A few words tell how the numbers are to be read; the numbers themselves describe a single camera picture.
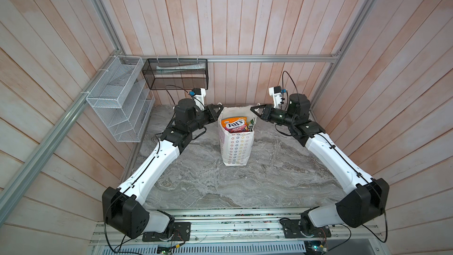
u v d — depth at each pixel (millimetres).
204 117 635
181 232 734
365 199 404
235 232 745
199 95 646
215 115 628
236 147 798
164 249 712
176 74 989
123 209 389
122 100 726
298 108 555
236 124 837
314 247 710
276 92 670
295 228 729
